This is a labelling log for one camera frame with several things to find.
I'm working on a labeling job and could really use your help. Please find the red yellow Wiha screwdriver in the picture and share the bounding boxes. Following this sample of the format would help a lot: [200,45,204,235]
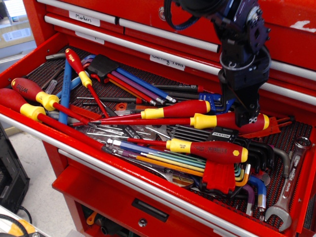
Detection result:
[11,78,96,128]

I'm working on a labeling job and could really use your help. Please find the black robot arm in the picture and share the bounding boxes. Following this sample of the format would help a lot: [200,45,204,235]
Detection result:
[163,0,272,127]

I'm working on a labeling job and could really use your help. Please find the black equipment box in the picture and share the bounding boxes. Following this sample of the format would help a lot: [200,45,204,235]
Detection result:
[0,127,30,213]

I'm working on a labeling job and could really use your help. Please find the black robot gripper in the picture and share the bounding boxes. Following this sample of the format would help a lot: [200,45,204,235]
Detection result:
[218,53,271,127]

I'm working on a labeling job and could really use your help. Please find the open red drawer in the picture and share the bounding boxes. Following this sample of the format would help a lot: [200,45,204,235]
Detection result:
[0,32,316,237]

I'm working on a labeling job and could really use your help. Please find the red yellow screwdriver middle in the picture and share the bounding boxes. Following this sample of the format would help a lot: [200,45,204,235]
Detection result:
[71,99,211,127]

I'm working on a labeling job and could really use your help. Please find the Tekton black hex key set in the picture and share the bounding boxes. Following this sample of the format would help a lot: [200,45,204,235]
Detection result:
[167,124,290,178]

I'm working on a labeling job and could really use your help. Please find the blue holder hex keys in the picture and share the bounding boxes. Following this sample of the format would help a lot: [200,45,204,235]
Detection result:
[198,92,236,115]

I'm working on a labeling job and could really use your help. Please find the orange plastic key holder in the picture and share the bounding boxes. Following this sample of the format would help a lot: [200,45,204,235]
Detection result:
[241,117,292,139]

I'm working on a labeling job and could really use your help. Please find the small red yellow screwdriver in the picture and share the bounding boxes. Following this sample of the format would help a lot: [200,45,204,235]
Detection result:
[65,48,109,118]

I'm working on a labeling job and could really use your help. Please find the large red yellow screwdriver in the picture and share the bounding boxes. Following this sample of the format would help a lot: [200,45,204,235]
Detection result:
[93,112,270,134]

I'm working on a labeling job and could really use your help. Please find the blue handled tool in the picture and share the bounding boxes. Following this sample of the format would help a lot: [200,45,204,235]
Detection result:
[58,60,72,125]

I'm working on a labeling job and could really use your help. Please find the red yellow screwdriver front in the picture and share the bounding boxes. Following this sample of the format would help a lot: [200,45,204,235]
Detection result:
[127,138,248,163]

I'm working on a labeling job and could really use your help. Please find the long red yellow screwdriver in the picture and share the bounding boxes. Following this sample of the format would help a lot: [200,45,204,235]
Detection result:
[0,88,112,154]

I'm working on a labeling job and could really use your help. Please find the red tool chest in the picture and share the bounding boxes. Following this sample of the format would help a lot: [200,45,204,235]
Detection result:
[24,0,316,237]

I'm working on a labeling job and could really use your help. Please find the black red precision screwdriver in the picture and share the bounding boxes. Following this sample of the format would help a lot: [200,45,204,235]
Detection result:
[155,85,204,93]

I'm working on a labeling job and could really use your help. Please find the Cutting Tools label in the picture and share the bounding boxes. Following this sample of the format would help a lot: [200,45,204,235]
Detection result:
[150,55,186,71]

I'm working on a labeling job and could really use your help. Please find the red holder colored hex keys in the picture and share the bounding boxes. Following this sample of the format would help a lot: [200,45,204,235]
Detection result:
[106,138,266,215]

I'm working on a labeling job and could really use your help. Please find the silver combination wrench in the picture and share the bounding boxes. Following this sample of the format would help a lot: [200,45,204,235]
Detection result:
[265,136,312,233]

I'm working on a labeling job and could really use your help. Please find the black holder colored hex keys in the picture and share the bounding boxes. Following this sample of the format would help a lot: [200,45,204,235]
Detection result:
[87,54,176,105]

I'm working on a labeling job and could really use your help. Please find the silver chest lock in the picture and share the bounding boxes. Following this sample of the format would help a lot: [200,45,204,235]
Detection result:
[158,6,166,21]

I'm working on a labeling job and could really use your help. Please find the Markers label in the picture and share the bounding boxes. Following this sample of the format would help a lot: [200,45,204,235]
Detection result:
[69,11,100,27]

